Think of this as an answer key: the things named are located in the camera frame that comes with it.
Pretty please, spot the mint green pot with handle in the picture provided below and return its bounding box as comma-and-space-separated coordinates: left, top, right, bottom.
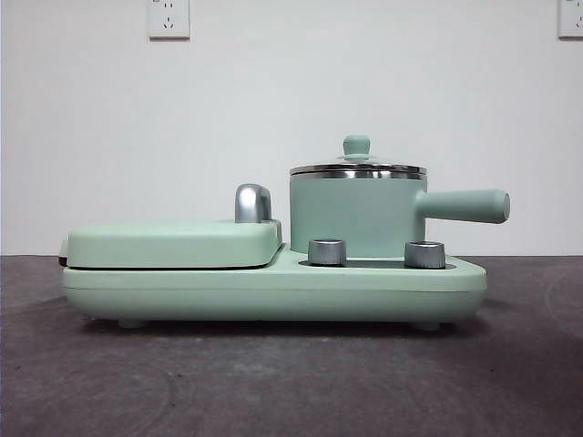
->
288, 170, 511, 256

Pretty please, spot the white wall socket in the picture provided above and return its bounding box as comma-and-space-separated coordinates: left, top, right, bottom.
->
557, 0, 583, 39
148, 0, 191, 40

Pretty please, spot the mint green breakfast machine base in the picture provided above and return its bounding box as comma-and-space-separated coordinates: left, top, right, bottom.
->
61, 240, 487, 331

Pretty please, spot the glass lid with green knob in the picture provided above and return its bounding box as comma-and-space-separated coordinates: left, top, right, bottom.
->
289, 133, 425, 174

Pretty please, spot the chrome griddle cover handle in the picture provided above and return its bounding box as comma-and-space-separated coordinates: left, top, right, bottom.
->
233, 182, 274, 225

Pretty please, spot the silver control knob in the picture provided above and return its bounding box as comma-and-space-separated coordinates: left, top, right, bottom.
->
307, 237, 347, 266
404, 239, 446, 269

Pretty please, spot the mint green griddle cover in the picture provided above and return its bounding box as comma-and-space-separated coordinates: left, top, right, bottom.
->
59, 217, 283, 269

